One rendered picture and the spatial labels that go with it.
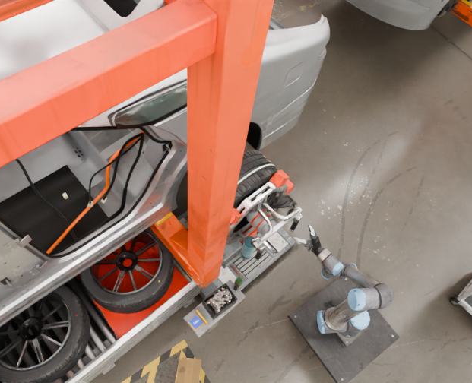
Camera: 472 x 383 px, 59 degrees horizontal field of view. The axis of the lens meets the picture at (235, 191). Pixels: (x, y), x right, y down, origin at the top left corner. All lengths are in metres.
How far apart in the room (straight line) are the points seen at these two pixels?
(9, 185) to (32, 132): 2.20
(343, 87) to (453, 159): 1.39
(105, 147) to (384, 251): 2.56
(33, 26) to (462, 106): 4.53
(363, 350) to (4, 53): 2.87
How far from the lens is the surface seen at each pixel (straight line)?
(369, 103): 4.97
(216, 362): 3.42
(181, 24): 1.04
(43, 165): 3.15
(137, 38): 1.01
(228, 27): 1.07
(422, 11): 4.63
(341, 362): 3.29
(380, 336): 3.43
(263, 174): 2.65
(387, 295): 2.49
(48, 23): 2.30
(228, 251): 3.40
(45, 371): 3.03
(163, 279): 3.03
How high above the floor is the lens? 3.39
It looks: 60 degrees down
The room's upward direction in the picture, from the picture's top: 11 degrees clockwise
